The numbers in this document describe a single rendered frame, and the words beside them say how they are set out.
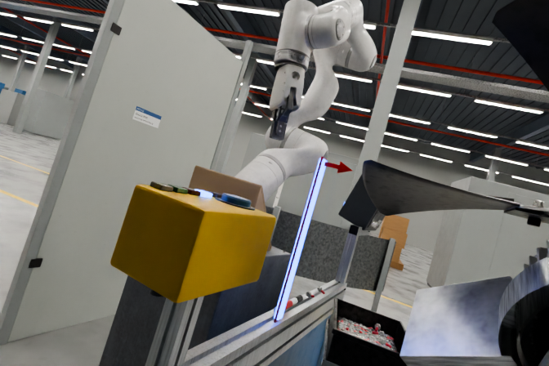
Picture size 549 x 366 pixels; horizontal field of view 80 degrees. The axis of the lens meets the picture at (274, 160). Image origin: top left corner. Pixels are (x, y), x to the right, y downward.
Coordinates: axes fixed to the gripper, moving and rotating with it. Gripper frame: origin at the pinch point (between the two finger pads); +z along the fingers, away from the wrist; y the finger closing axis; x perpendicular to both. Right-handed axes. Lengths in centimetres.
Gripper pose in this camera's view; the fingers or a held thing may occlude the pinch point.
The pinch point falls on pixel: (278, 131)
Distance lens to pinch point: 78.4
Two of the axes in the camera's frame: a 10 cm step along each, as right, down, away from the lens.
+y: -3.4, 0.2, 9.4
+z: -1.9, 9.8, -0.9
